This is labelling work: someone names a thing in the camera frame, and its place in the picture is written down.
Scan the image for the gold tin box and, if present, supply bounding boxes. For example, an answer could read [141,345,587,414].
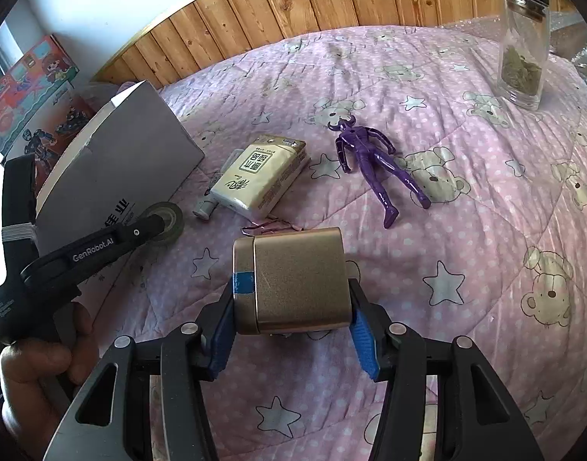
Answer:
[232,227,352,335]

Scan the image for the dark tape roll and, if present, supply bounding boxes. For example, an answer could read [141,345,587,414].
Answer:
[139,202,185,245]

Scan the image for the cream tissue pack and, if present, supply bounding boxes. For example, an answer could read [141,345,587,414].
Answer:
[212,134,309,222]

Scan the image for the purple action figure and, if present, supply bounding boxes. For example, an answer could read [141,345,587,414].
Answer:
[327,116,431,229]

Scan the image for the pink binder clip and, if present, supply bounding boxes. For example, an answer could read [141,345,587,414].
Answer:
[241,219,299,237]

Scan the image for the left hand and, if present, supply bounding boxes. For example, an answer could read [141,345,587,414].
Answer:
[0,302,98,460]

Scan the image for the white cardboard box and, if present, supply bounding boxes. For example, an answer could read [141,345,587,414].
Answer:
[33,79,207,308]

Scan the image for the robot toy box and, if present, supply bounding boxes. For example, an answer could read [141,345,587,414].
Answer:
[6,81,94,192]

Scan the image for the colourful cartoon toy box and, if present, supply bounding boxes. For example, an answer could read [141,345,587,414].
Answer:
[0,35,78,156]

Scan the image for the glass jar with lid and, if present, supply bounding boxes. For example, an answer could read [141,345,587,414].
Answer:
[498,0,550,110]

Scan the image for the bubble wrap sheet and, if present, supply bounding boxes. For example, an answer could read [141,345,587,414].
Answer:
[550,10,587,86]

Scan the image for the wooden wall panelling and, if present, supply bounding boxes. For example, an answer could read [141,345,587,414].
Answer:
[88,0,578,90]

